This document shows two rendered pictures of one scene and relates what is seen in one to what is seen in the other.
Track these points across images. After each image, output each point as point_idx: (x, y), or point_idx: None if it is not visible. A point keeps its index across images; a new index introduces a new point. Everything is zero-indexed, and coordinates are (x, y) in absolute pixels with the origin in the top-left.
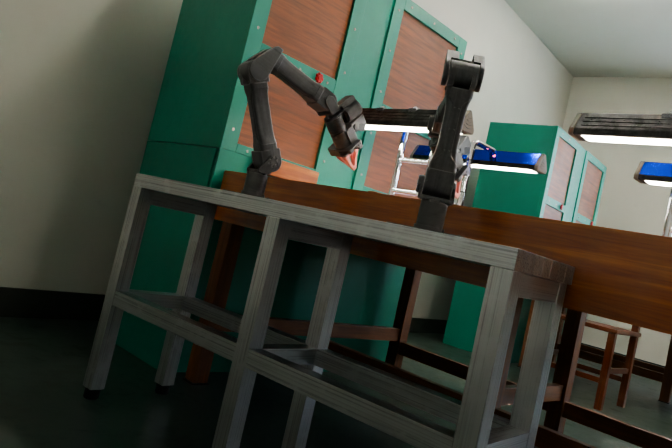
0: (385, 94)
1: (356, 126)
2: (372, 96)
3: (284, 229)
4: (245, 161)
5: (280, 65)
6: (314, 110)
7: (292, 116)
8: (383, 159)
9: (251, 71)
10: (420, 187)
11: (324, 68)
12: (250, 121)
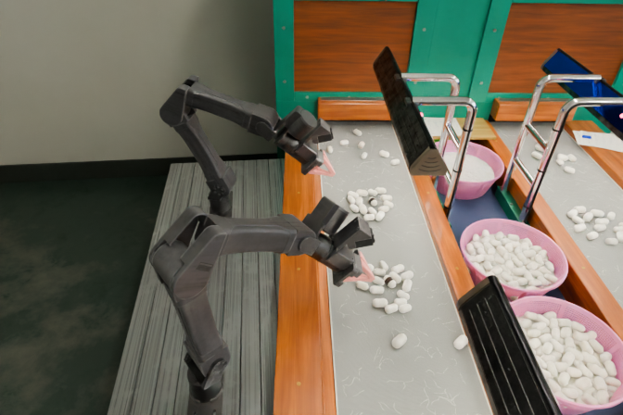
0: None
1: (314, 140)
2: None
3: None
4: (308, 106)
5: (193, 103)
6: (392, 29)
7: (360, 45)
8: (525, 54)
9: (162, 119)
10: (186, 353)
11: None
12: (305, 67)
